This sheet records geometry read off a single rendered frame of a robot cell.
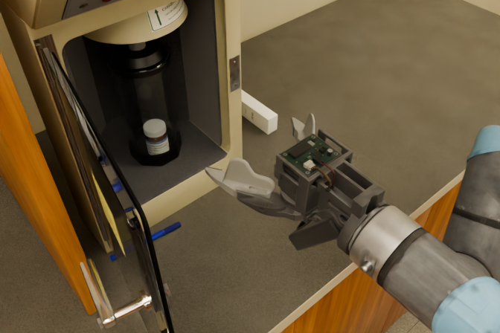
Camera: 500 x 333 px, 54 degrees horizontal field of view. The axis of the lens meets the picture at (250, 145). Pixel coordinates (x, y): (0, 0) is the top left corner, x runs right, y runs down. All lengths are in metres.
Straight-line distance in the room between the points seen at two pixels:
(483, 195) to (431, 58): 0.91
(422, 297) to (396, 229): 0.07
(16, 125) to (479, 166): 0.51
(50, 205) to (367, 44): 1.04
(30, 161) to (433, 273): 0.45
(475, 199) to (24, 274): 0.74
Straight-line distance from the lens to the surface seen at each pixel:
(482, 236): 0.59
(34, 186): 0.64
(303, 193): 0.54
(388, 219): 0.52
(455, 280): 0.50
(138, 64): 0.82
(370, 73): 1.35
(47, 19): 0.59
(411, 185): 1.06
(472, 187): 0.59
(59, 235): 0.71
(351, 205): 0.52
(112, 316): 0.57
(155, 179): 0.94
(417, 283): 0.50
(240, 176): 0.58
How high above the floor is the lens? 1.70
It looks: 44 degrees down
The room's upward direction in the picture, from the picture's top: straight up
